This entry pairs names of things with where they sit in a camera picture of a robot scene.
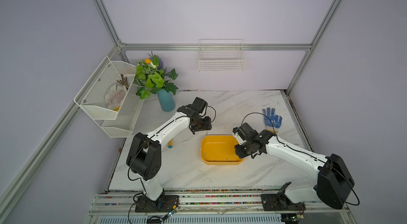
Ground white wire wall basket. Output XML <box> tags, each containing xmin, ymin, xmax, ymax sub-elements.
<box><xmin>198</xmin><ymin>39</ymin><xmax>246</xmax><ymax>72</ymax></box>

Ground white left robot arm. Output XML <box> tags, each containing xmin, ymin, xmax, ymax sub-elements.
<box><xmin>126</xmin><ymin>97</ymin><xmax>212</xmax><ymax>202</ymax></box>

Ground green yellow brush tool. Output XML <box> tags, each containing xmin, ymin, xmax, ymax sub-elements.
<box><xmin>167</xmin><ymin>140</ymin><xmax>173</xmax><ymax>148</ymax></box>

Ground white cloth in shelf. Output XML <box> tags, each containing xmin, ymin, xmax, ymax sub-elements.
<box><xmin>105</xmin><ymin>83</ymin><xmax>127</xmax><ymax>111</ymax></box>

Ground yellow plastic storage box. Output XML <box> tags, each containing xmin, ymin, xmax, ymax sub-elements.
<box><xmin>200</xmin><ymin>135</ymin><xmax>244</xmax><ymax>165</ymax></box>

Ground brown twigs in shelf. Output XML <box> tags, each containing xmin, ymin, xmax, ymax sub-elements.
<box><xmin>117</xmin><ymin>74</ymin><xmax>129</xmax><ymax>90</ymax></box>

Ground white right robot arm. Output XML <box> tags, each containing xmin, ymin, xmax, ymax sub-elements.
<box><xmin>233</xmin><ymin>123</ymin><xmax>355</xmax><ymax>210</ymax></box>

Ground teal vase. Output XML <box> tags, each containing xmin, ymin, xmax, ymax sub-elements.
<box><xmin>157</xmin><ymin>89</ymin><xmax>176</xmax><ymax>112</ymax></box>

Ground white mesh wall shelf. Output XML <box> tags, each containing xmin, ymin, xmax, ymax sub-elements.
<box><xmin>74</xmin><ymin>57</ymin><xmax>143</xmax><ymax>138</ymax></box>

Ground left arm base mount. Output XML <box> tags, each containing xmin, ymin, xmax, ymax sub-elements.
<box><xmin>133</xmin><ymin>192</ymin><xmax>179</xmax><ymax>213</ymax></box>

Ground blue dotted work glove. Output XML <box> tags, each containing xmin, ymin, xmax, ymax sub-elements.
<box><xmin>262</xmin><ymin>108</ymin><xmax>283</xmax><ymax>131</ymax></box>

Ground aluminium rail platform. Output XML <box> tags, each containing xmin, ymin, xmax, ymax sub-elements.
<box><xmin>84</xmin><ymin>189</ymin><xmax>356</xmax><ymax>224</ymax></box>

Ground green artificial plant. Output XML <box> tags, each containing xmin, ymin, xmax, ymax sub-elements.
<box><xmin>133</xmin><ymin>52</ymin><xmax>179</xmax><ymax>100</ymax></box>

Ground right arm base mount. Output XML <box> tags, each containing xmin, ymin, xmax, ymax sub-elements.
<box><xmin>260</xmin><ymin>182</ymin><xmax>306</xmax><ymax>213</ymax></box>

